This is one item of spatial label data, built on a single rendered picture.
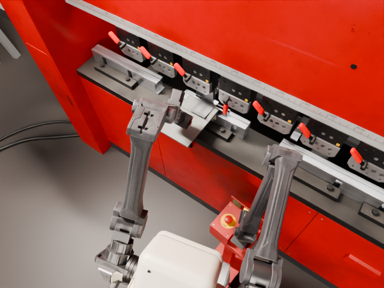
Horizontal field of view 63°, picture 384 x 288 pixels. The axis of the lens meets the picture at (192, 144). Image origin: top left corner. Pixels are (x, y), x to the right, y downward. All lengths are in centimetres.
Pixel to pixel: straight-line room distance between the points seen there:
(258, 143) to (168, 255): 91
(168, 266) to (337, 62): 76
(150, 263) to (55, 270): 165
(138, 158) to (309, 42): 62
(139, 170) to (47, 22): 118
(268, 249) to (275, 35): 67
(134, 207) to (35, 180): 190
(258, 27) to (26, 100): 262
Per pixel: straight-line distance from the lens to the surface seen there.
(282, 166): 99
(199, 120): 151
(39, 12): 182
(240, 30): 116
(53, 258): 248
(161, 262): 84
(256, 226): 124
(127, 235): 102
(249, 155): 157
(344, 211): 155
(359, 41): 102
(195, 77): 145
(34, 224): 263
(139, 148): 81
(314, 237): 181
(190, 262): 86
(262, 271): 96
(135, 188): 90
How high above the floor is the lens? 221
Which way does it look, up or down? 57 degrees down
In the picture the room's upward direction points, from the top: 3 degrees counter-clockwise
